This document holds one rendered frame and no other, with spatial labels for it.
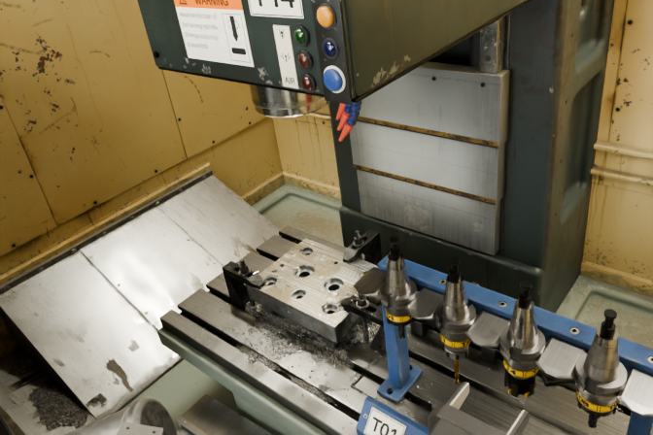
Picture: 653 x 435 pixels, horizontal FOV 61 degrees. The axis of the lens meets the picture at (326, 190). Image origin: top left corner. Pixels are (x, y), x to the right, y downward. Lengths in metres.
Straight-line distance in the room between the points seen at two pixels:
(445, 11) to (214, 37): 0.35
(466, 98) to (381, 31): 0.67
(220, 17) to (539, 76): 0.77
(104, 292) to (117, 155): 0.47
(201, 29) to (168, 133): 1.30
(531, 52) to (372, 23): 0.67
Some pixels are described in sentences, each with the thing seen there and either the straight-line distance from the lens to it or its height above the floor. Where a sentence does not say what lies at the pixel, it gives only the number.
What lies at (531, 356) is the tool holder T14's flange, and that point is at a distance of 0.89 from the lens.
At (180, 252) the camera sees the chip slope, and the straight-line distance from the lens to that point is 2.06.
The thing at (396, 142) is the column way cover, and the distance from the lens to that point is 1.56.
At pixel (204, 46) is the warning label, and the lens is 0.91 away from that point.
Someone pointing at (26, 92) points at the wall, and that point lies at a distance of 1.91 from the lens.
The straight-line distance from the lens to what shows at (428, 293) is 0.98.
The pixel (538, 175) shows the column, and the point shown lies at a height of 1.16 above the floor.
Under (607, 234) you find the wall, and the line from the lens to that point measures 1.91.
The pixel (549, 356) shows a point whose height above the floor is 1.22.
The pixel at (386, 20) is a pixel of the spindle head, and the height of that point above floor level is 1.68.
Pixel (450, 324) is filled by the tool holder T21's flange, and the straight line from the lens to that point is 0.91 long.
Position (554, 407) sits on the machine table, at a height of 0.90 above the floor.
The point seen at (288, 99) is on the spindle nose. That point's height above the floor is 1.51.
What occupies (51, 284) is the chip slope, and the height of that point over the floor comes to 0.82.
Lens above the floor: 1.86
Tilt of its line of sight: 29 degrees down
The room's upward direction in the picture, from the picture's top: 8 degrees counter-clockwise
